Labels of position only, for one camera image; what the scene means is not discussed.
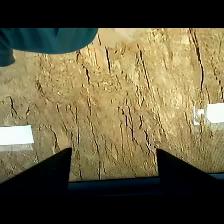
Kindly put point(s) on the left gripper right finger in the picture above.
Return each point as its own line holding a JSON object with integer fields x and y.
{"x": 186, "y": 180}

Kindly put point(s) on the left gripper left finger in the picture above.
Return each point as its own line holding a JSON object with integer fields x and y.
{"x": 43, "y": 176}

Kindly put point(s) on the teal garment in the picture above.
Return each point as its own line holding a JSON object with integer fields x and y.
{"x": 46, "y": 40}

